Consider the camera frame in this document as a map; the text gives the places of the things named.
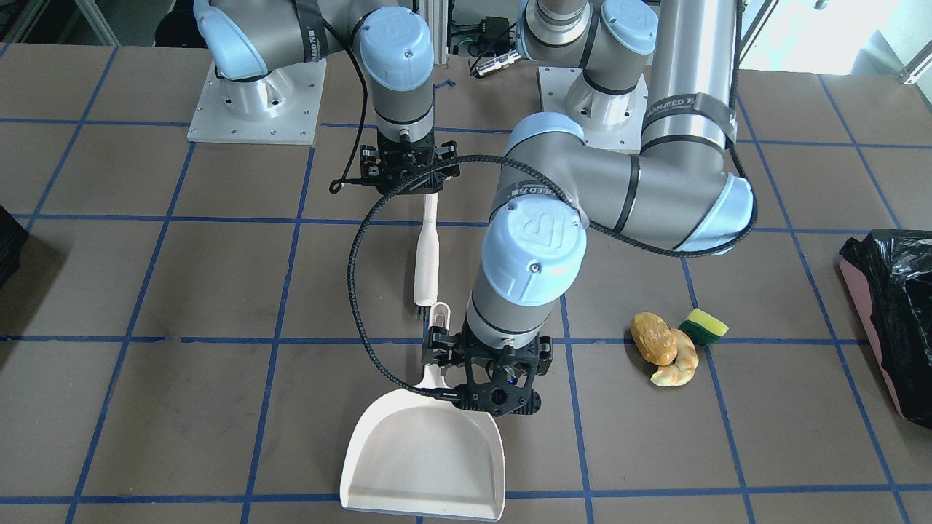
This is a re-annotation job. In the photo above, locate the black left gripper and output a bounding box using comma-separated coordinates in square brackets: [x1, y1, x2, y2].
[422, 326, 553, 417]

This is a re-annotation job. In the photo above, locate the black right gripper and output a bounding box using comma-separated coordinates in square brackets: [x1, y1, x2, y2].
[360, 132, 457, 194]

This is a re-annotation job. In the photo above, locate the beige hand brush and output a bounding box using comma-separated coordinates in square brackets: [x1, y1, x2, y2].
[413, 193, 440, 319]

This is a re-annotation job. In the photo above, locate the beige dustpan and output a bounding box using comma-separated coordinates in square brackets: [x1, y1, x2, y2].
[340, 303, 508, 522]

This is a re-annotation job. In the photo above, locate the toy bread loaf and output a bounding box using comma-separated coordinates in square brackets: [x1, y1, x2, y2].
[631, 312, 679, 366]

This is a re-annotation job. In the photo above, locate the toy croissant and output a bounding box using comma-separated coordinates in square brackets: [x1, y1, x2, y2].
[650, 328, 699, 387]

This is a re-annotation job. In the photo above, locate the yellow green sponge piece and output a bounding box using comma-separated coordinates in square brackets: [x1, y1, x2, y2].
[678, 308, 730, 347]

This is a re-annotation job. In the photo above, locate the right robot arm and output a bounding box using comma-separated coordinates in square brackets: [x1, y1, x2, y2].
[193, 1, 456, 194]

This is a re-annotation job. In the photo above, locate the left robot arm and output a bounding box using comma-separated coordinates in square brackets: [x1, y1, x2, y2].
[416, 1, 758, 416]

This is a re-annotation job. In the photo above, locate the black lined trash bin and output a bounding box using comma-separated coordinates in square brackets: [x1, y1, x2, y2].
[839, 229, 931, 429]

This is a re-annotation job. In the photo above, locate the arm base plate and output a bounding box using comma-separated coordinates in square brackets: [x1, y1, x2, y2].
[187, 62, 327, 146]
[538, 67, 648, 154]

